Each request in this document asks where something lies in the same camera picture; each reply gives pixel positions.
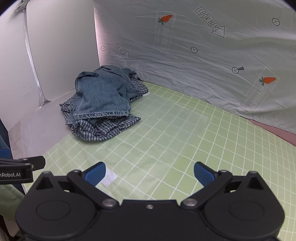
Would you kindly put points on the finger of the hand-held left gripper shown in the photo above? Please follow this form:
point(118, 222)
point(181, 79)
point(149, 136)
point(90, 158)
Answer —
point(5, 153)
point(37, 161)

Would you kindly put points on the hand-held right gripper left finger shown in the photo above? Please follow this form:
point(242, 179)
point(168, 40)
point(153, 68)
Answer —
point(96, 173)

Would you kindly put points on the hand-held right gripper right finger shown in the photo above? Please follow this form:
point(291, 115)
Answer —
point(203, 173)

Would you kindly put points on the blue denim jeans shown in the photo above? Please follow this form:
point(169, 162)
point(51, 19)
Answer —
point(101, 92)

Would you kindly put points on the small white paper tag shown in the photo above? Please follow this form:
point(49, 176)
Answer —
point(108, 178)

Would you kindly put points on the blue plaid shirt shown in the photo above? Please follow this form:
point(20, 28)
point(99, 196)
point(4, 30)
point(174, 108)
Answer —
point(101, 131)

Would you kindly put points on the white foam board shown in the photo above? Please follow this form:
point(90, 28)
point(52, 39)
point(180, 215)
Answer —
point(62, 46)
point(13, 69)

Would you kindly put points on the pink board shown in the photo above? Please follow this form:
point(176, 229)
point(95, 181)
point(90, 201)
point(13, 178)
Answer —
point(277, 132)

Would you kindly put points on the silver tape strip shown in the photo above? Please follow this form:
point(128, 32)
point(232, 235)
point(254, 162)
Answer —
point(34, 69)

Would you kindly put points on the grey carrot print sheet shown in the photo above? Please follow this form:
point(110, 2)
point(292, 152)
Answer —
point(185, 58)

